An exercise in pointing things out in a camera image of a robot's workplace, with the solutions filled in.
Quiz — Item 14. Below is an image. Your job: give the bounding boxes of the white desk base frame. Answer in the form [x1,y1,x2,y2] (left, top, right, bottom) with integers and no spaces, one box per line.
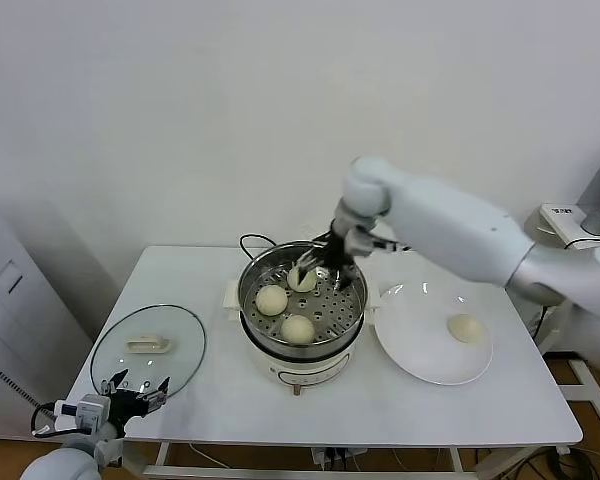
[562,358,600,431]

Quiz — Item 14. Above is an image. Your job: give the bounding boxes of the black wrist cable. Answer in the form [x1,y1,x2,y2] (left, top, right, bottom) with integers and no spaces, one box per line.
[369,234,412,253]
[29,401,62,442]

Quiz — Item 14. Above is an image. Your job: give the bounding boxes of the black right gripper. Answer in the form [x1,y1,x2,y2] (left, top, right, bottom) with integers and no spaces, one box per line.
[291,219,362,294]

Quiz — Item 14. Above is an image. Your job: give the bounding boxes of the glass lid with cream handle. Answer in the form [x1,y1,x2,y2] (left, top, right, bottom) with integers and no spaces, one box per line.
[90,304,207,401]

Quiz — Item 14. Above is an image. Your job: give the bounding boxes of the white floor cabinet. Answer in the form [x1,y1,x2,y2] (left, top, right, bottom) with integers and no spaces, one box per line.
[0,193,94,444]

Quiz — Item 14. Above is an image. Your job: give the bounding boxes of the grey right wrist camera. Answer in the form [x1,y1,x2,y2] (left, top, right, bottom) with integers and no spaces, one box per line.
[347,227,384,259]

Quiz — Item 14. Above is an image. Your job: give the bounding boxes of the white table frame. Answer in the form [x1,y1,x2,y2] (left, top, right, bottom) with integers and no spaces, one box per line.
[142,442,464,480]

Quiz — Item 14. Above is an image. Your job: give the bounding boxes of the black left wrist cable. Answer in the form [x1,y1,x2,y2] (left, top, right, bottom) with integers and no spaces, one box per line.
[29,401,62,442]

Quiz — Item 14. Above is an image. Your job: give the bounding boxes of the stainless steel steamer basket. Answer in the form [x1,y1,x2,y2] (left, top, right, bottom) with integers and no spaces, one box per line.
[236,241,369,351]

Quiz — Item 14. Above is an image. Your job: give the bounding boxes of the white steamed baozi bun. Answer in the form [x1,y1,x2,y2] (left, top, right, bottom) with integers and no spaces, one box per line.
[447,313,484,345]
[280,313,316,346]
[286,267,317,293]
[255,284,289,317]

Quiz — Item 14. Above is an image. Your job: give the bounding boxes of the black cooker power cord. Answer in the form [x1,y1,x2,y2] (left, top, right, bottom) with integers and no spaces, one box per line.
[238,233,281,264]

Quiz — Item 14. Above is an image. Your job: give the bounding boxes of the white round plate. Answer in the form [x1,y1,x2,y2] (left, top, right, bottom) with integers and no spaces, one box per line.
[373,282,494,386]

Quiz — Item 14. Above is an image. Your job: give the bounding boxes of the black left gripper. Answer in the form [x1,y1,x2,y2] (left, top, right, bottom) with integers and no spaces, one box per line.
[100,368,173,434]

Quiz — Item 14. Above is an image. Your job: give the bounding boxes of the white electric cooker base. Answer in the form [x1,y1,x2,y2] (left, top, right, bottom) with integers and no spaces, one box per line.
[222,278,382,399]

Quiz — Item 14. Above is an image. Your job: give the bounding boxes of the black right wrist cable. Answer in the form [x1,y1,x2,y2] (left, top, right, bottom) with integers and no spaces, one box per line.
[369,234,412,253]

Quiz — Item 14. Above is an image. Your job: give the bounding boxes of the white side desk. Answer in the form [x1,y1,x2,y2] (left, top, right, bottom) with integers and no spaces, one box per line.
[522,202,600,356]

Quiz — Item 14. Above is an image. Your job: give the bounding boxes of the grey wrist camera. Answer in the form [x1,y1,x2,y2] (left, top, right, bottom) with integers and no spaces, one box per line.
[54,393,110,434]
[347,227,384,259]

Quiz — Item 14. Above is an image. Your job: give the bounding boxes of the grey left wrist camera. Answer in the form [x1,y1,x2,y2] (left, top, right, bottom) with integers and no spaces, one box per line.
[54,393,110,434]

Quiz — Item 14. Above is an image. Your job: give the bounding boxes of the white power strip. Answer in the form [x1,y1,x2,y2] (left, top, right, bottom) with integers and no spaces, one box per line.
[310,446,367,471]

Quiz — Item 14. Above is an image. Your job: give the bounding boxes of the black power adapter cable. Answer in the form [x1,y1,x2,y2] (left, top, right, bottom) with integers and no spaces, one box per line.
[529,237,600,342]

